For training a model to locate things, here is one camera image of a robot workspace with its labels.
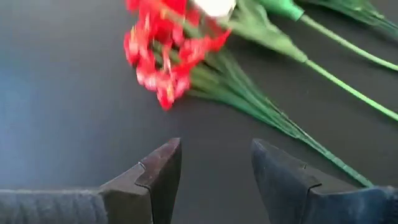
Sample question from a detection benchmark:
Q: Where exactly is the red artificial flower bunch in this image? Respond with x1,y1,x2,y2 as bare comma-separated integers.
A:
123,0,374,189

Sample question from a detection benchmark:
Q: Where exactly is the white artificial rose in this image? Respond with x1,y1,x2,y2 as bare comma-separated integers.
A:
256,0,398,72
192,0,398,122

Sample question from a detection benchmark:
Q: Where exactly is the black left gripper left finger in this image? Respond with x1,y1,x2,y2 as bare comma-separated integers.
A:
0,138,183,224

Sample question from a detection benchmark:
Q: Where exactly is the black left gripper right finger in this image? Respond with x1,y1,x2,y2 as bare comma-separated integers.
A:
251,138,398,224

